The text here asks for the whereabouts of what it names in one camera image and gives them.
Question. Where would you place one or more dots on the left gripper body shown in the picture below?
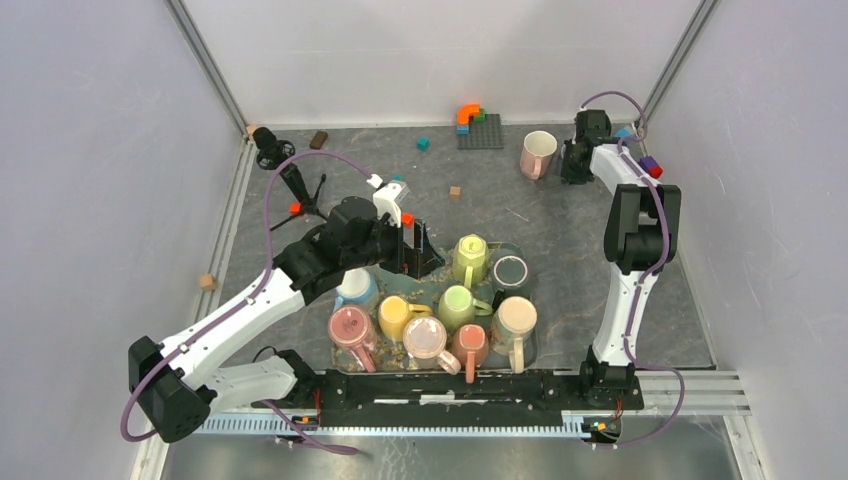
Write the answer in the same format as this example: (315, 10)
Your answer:
(381, 248)

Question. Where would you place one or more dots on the yellow mug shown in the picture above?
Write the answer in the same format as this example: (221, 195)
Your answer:
(394, 313)

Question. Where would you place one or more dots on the light green mug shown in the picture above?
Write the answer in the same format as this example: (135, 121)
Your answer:
(458, 307)

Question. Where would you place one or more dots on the tan cube at left edge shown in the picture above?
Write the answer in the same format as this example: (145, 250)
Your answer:
(207, 282)

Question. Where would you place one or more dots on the dark teal mug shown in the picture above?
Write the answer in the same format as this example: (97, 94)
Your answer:
(511, 275)

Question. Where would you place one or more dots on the light pink hexagonal mug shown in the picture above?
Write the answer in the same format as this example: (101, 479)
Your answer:
(539, 148)

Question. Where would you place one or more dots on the brown block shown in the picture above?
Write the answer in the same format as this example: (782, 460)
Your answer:
(319, 140)

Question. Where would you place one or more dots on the red cube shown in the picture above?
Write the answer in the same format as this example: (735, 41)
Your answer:
(407, 218)

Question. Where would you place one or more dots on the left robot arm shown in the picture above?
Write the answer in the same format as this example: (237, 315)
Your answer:
(180, 381)

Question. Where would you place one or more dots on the floral teal tray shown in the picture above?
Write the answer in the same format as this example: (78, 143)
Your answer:
(390, 356)

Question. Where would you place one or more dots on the light blue mug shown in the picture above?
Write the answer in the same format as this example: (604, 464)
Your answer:
(358, 287)

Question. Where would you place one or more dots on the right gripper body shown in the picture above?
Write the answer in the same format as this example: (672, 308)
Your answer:
(574, 171)

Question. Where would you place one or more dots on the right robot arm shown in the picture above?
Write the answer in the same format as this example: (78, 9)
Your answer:
(640, 238)

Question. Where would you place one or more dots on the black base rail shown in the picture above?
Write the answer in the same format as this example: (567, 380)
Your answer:
(534, 398)

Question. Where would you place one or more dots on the red-pink mug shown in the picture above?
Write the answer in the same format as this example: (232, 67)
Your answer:
(351, 329)

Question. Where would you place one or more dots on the cream and green mug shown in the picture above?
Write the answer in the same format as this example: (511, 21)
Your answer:
(512, 323)

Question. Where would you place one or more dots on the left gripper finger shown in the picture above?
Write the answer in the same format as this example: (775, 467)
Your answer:
(405, 253)
(425, 258)

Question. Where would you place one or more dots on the purple and red block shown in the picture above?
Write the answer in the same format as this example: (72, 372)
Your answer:
(651, 167)

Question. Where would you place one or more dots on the pale pink mug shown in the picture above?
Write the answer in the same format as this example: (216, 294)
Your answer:
(425, 341)

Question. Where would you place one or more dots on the grey lego baseplate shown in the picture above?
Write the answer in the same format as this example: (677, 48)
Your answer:
(483, 135)

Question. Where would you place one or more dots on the coral mug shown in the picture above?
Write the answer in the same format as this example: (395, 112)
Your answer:
(470, 346)

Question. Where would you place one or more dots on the yellow-green hexagonal mug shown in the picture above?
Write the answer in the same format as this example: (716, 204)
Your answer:
(470, 260)

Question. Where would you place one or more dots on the orange curved block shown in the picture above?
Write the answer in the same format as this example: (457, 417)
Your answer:
(467, 113)

